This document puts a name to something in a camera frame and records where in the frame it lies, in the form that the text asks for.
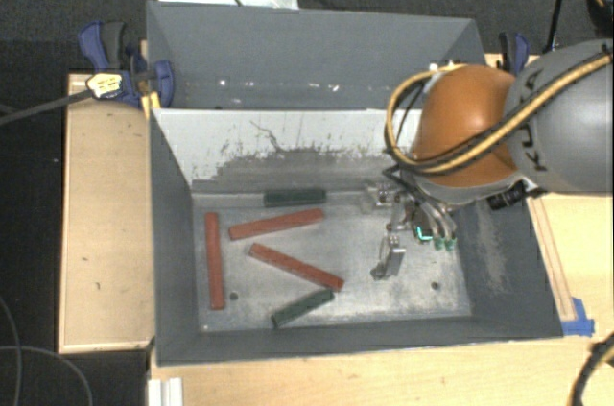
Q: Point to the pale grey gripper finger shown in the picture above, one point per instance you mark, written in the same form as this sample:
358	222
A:
389	261
372	198

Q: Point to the dark green flat block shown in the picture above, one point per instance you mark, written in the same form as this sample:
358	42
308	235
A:
302	308
294	197

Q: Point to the red-brown flat block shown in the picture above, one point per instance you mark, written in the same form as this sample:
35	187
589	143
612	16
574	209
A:
215	260
296	267
276	224

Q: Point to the grey metal bin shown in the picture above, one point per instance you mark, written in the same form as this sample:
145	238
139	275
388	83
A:
307	58

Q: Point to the pale wood flat board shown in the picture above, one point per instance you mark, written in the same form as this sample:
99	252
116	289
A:
108	222

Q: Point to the black cylinder on white bracket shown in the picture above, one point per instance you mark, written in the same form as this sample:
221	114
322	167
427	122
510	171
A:
506	198

